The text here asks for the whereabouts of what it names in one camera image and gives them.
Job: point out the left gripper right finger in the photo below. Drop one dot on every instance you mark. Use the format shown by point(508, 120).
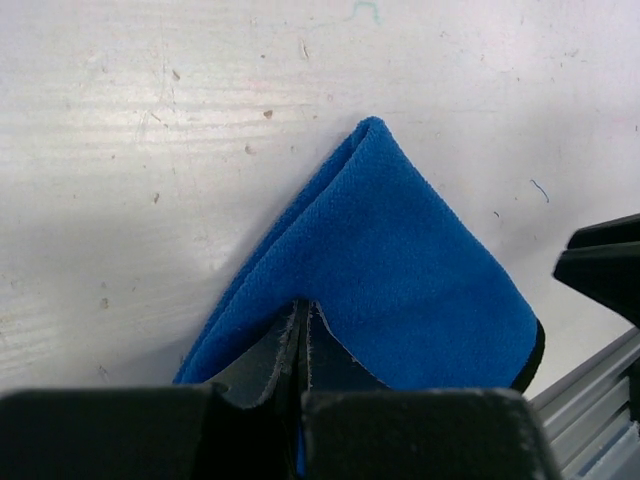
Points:
point(352, 426)

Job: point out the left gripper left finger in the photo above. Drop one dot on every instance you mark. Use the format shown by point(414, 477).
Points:
point(240, 424)

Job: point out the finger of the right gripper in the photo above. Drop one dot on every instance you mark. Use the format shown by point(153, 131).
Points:
point(601, 262)

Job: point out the blue towel black trim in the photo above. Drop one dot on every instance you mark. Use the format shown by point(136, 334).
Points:
point(401, 283)

